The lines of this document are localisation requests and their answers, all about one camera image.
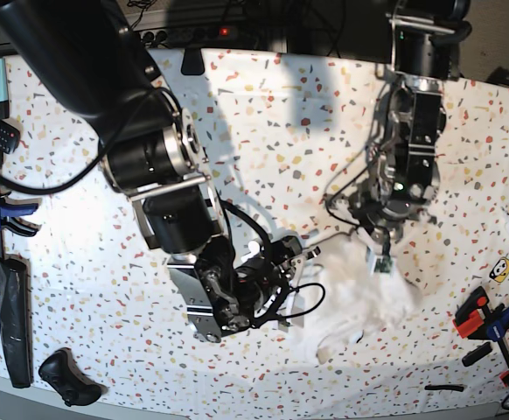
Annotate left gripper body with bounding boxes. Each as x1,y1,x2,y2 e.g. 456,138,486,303
355,210,437,276

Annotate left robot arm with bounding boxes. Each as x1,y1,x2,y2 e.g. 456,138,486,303
349,1,471,274

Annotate blue right bar clamp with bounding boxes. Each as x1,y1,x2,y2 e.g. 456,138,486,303
453,286,509,390

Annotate teal highlighter pen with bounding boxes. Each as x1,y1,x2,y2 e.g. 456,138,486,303
0,57,10,120

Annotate white T-shirt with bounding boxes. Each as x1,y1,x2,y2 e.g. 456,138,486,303
292,234,422,365

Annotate black table clip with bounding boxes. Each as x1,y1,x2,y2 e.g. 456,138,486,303
181,48,205,76

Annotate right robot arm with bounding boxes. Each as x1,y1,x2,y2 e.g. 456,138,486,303
0,1,317,343

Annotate terrazzo pattern tablecloth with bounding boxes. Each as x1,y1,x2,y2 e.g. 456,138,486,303
4,50,509,419

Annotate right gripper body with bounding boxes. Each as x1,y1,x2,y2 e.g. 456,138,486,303
248,235,324,332

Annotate black game controller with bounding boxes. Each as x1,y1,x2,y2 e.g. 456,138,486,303
38,347,103,407

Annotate yellow cartoon sticker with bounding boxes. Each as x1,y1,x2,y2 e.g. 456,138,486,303
489,257,509,284

